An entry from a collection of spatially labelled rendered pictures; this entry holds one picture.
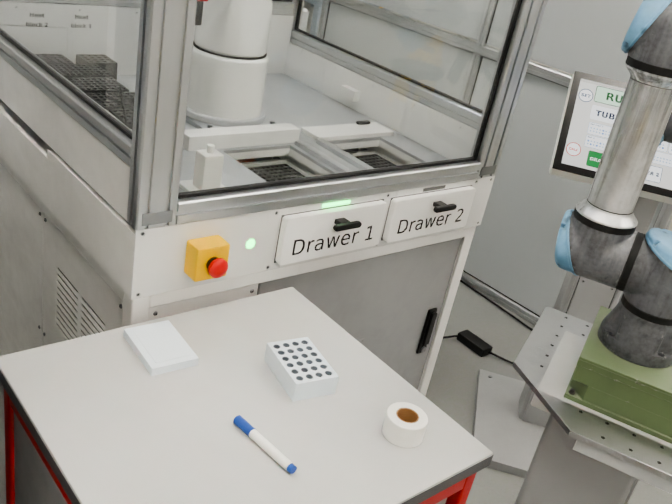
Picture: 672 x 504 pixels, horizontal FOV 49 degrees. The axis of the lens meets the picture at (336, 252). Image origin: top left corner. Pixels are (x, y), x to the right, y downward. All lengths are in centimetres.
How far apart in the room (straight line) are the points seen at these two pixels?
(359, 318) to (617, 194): 76
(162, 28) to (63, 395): 60
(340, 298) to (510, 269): 168
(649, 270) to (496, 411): 133
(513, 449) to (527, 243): 108
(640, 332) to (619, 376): 9
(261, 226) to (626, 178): 70
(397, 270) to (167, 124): 82
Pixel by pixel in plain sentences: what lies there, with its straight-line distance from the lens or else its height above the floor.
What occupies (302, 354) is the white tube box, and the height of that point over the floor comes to 80.
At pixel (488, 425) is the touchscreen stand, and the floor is 3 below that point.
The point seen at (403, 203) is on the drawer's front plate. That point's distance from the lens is 174.
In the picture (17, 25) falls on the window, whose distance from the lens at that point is 187.
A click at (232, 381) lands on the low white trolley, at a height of 76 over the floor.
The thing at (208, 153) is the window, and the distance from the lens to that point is 139.
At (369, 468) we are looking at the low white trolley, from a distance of 121.
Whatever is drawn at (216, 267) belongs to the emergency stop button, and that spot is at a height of 88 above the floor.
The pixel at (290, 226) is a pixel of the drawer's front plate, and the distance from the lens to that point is 153.
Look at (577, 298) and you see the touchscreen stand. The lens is 244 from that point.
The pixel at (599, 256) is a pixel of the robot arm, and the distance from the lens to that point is 146.
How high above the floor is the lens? 156
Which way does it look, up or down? 26 degrees down
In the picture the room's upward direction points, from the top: 12 degrees clockwise
